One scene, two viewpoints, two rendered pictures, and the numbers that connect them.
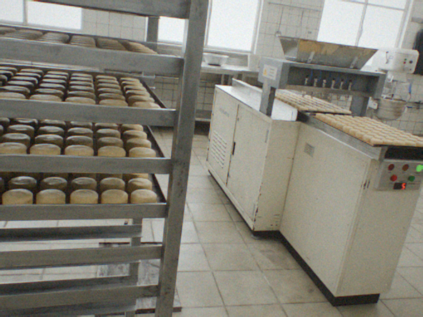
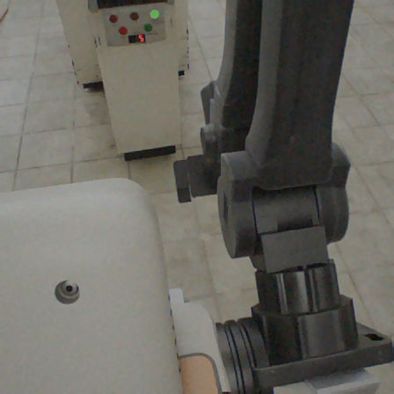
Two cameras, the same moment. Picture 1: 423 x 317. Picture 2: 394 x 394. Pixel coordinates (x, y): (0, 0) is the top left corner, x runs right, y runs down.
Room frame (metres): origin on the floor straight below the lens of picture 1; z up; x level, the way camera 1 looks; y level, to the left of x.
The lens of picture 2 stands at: (0.27, -1.26, 1.52)
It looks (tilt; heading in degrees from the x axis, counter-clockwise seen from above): 51 degrees down; 5
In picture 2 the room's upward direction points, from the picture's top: straight up
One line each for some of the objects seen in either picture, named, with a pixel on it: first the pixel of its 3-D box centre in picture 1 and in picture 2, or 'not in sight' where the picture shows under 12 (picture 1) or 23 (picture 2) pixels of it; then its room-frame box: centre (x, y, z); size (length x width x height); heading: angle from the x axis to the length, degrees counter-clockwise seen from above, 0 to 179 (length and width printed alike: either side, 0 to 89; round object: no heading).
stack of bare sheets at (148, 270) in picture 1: (135, 273); not in sight; (1.81, 0.32, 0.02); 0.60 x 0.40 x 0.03; 16
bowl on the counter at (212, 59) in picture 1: (215, 60); not in sight; (5.24, 0.12, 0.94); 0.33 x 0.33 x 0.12
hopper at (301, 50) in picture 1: (325, 53); not in sight; (2.60, -0.62, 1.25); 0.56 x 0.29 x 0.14; 108
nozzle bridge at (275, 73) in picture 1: (317, 91); not in sight; (2.60, -0.62, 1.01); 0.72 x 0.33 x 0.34; 108
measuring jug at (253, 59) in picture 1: (253, 61); not in sight; (5.23, -0.38, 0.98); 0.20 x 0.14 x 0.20; 55
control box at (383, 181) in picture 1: (400, 174); (134, 25); (1.78, -0.89, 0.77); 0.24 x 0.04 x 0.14; 108
